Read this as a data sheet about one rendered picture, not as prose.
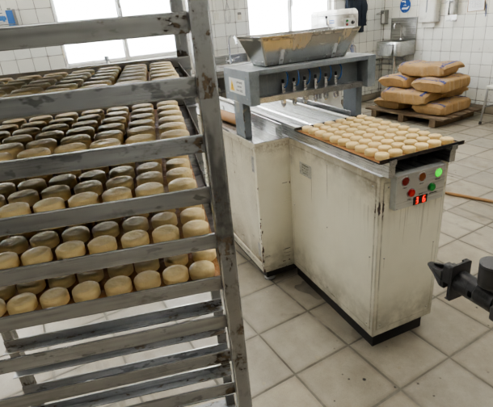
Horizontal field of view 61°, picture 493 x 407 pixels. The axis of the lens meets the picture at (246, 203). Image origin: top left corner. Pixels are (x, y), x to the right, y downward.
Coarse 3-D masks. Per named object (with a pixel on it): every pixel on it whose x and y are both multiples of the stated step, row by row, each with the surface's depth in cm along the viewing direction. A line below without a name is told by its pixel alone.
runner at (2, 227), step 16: (176, 192) 69; (192, 192) 70; (208, 192) 71; (64, 208) 67; (80, 208) 67; (96, 208) 68; (112, 208) 68; (128, 208) 69; (144, 208) 69; (160, 208) 70; (0, 224) 65; (16, 224) 66; (32, 224) 66; (48, 224) 67; (64, 224) 67
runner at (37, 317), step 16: (160, 288) 76; (176, 288) 77; (192, 288) 77; (208, 288) 78; (80, 304) 74; (96, 304) 74; (112, 304) 75; (128, 304) 76; (0, 320) 72; (16, 320) 72; (32, 320) 73; (48, 320) 74; (64, 320) 74
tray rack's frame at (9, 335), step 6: (12, 330) 121; (6, 336) 120; (12, 336) 120; (18, 336) 124; (18, 354) 123; (24, 354) 126; (24, 378) 127; (30, 378) 127; (24, 384) 128; (216, 402) 151; (222, 402) 151
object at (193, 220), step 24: (144, 216) 87; (168, 216) 83; (192, 216) 82; (0, 240) 83; (24, 240) 79; (48, 240) 78; (72, 240) 79; (96, 240) 76; (120, 240) 80; (144, 240) 76; (168, 240) 76; (0, 264) 71; (24, 264) 72
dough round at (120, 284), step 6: (120, 276) 81; (126, 276) 81; (108, 282) 79; (114, 282) 79; (120, 282) 79; (126, 282) 79; (108, 288) 78; (114, 288) 77; (120, 288) 77; (126, 288) 78; (132, 288) 80; (108, 294) 78; (114, 294) 77
